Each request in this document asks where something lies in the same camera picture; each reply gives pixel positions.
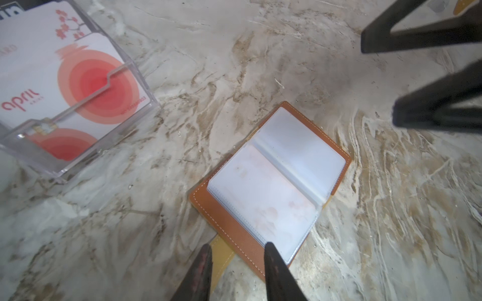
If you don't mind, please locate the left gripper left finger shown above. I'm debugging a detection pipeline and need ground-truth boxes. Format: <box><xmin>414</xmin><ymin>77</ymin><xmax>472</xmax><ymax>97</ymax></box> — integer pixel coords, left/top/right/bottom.
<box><xmin>171</xmin><ymin>244</ymin><xmax>213</xmax><ymax>301</ymax></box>

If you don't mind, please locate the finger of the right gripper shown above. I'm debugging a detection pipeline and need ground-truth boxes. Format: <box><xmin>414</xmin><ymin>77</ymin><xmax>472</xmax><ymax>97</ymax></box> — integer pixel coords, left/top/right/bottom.
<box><xmin>392</xmin><ymin>60</ymin><xmax>481</xmax><ymax>134</ymax></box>
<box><xmin>361</xmin><ymin>0</ymin><xmax>481</xmax><ymax>54</ymax></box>

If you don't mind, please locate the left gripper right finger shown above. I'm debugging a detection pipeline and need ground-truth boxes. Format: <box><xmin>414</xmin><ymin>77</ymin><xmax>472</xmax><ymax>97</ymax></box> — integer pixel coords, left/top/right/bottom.
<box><xmin>264</xmin><ymin>242</ymin><xmax>307</xmax><ymax>301</ymax></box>

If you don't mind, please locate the brown leather card holder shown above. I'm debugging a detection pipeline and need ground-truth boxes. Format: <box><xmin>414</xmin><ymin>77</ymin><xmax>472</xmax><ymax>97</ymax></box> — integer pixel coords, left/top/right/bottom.
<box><xmin>189</xmin><ymin>102</ymin><xmax>351</xmax><ymax>286</ymax></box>

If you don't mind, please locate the white red credit card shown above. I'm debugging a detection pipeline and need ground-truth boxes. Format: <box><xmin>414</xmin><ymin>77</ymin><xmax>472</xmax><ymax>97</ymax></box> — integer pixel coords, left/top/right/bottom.
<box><xmin>1</xmin><ymin>33</ymin><xmax>150</xmax><ymax>162</ymax></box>
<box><xmin>1</xmin><ymin>1</ymin><xmax>92</xmax><ymax>69</ymax></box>

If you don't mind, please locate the clear plastic card box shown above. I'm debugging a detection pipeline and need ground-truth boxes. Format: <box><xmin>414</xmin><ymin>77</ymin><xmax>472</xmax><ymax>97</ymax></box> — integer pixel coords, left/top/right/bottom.
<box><xmin>1</xmin><ymin>1</ymin><xmax>158</xmax><ymax>183</ymax></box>

